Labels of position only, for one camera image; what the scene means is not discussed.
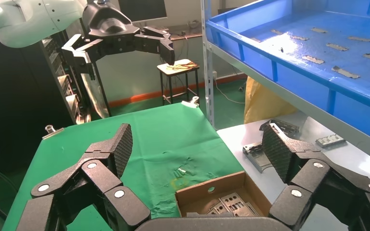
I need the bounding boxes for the yellow paper bag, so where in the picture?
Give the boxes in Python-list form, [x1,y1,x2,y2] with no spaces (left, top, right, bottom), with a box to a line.
[243,76,298,125]

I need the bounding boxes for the blue plastic tray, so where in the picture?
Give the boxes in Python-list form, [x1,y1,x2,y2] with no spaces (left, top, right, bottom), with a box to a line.
[205,0,370,147]

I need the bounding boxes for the thin red cable bundle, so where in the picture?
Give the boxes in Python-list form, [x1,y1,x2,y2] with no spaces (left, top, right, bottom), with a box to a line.
[165,61,199,71]

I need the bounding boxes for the white metal shelf rack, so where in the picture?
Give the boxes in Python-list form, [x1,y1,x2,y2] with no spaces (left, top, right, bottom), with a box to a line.
[201,0,370,167]

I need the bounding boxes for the grey folded metal bracket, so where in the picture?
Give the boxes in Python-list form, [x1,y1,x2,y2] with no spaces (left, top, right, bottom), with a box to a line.
[259,119,300,135]

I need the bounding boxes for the black monitor screen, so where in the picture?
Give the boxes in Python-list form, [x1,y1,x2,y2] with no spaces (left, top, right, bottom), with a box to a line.
[118,0,168,24]

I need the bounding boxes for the grey U-shaped metal bracket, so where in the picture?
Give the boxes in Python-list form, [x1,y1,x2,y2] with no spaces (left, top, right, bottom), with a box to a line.
[315,134,346,148]

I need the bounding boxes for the flat grey metal bracket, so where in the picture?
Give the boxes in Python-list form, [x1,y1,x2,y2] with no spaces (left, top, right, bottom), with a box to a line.
[242,142,273,174]

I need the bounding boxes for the green table cloth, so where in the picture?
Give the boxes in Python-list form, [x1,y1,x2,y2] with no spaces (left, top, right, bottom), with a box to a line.
[1,103,246,231]

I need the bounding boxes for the silver binder clip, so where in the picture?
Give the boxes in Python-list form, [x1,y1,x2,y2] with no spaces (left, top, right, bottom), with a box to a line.
[181,96,200,109]
[42,125,65,140]

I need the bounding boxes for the white floor cable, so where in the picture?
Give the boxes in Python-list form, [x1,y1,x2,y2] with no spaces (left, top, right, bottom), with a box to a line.
[215,78,246,105]

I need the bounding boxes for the black equipment rack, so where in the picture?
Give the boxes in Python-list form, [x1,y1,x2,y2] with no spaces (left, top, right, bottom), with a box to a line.
[41,32,92,125]

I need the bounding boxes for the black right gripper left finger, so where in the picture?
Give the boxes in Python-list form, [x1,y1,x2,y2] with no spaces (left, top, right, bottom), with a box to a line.
[15,123,151,231]

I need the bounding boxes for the brown cardboard box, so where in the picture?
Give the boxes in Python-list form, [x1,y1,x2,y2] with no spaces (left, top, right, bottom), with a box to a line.
[174,171,272,219]

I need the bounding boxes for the small white paper scrap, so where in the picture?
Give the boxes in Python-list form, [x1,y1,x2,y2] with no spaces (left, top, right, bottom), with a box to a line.
[172,167,189,178]

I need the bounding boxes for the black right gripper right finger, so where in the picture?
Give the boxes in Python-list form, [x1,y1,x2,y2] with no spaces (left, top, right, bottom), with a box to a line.
[261,122,370,231]

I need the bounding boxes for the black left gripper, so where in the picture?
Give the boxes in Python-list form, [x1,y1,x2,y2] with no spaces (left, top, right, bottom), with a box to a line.
[61,0,176,80]

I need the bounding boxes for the black stool with wooden seat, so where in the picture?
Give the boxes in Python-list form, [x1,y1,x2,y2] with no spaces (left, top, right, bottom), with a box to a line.
[157,59,200,106]

